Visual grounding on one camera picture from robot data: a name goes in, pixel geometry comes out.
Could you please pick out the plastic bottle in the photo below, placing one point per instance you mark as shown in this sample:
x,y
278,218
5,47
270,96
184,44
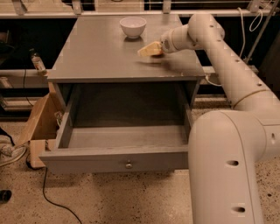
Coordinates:
x,y
37,62

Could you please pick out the grey wooden cabinet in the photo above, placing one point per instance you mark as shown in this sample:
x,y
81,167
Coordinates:
x,y
98,51

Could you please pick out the white ceramic bowl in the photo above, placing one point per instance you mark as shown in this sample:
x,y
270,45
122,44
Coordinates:
x,y
133,27

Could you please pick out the small black floor object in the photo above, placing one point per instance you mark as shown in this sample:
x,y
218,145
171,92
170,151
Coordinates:
x,y
5,196

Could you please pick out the round metal drawer knob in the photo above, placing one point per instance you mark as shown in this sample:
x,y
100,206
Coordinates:
x,y
128,165

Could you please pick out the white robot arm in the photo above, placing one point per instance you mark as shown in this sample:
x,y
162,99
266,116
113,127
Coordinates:
x,y
224,145

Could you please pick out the grey metal rail beam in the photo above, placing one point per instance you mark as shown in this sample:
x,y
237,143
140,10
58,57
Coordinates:
x,y
29,78

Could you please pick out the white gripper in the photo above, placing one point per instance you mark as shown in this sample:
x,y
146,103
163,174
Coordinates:
x,y
166,42

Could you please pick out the grey open top drawer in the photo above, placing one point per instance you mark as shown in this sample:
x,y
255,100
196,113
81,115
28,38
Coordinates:
x,y
104,126

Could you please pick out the cardboard box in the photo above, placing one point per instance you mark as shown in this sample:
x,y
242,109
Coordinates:
x,y
41,128

